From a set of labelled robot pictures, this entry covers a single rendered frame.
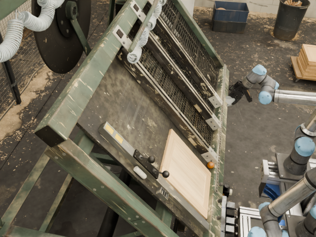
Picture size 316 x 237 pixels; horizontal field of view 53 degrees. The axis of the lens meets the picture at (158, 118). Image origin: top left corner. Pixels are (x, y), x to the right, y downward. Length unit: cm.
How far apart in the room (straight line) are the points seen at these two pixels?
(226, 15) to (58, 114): 505
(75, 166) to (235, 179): 237
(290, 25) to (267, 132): 259
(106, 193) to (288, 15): 514
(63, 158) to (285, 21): 527
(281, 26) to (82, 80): 510
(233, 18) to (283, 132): 266
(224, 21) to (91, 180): 502
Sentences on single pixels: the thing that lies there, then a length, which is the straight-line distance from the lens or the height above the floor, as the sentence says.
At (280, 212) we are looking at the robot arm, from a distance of 172.
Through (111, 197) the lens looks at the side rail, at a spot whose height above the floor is 145.
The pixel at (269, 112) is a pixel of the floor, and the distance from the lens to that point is 445.
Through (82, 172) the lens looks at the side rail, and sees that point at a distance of 141.
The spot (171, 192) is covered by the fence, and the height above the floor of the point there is 121.
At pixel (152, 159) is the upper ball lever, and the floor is 151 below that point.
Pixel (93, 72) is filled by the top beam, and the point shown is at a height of 183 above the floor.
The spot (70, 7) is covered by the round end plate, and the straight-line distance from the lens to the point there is 209.
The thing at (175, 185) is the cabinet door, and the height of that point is 116.
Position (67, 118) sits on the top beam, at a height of 182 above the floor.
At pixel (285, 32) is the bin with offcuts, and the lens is 625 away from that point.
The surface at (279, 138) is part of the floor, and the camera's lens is 411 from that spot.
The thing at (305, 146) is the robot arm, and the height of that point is 126.
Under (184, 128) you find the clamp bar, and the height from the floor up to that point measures 121.
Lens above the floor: 268
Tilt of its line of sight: 42 degrees down
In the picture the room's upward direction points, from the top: 3 degrees clockwise
